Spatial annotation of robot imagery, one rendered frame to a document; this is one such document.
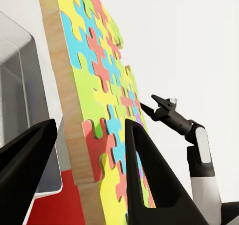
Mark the toy box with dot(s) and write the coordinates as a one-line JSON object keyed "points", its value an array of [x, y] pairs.
{"points": [[23, 101]]}

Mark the jigsaw puzzle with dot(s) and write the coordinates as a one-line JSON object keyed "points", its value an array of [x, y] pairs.
{"points": [[97, 93]]}

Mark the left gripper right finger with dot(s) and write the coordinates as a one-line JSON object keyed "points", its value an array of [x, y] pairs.
{"points": [[173, 204]]}

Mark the swivel chair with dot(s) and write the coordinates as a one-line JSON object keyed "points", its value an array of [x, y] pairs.
{"points": [[63, 208]]}

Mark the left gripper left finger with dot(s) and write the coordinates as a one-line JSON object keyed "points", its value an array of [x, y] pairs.
{"points": [[22, 163]]}

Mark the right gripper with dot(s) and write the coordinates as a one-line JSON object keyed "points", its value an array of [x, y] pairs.
{"points": [[166, 112]]}

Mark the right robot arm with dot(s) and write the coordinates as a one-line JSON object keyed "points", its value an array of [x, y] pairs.
{"points": [[205, 191]]}

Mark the desk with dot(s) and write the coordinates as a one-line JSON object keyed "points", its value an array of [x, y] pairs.
{"points": [[55, 112]]}

